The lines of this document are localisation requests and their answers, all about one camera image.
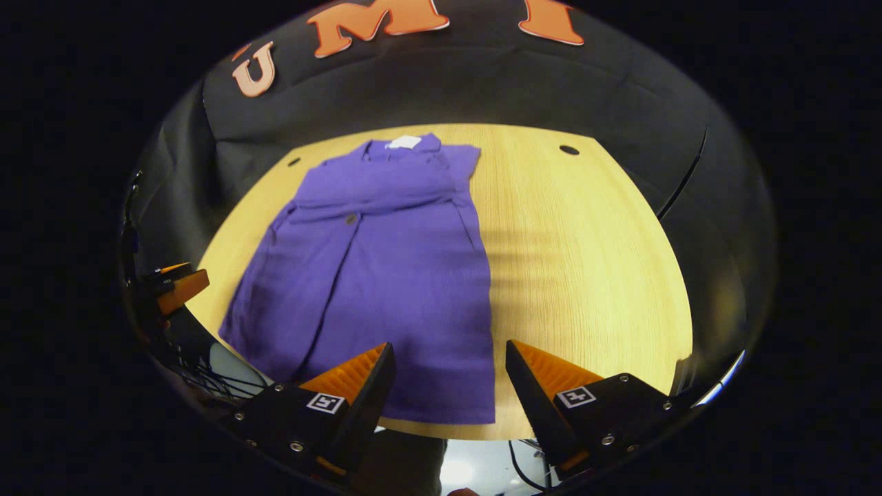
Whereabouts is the black cable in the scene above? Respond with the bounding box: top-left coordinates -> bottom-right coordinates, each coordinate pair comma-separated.
509,441 -> 552,493

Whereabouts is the purple knit cardigan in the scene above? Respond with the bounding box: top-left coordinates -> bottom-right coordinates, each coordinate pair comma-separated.
219,133 -> 497,424

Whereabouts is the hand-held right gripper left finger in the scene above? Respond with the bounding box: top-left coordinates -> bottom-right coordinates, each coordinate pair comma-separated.
224,342 -> 397,483

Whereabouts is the dark cable bundle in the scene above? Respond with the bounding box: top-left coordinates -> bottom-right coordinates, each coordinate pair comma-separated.
169,341 -> 273,404

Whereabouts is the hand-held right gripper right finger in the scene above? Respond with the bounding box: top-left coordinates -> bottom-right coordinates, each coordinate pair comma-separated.
505,339 -> 690,476

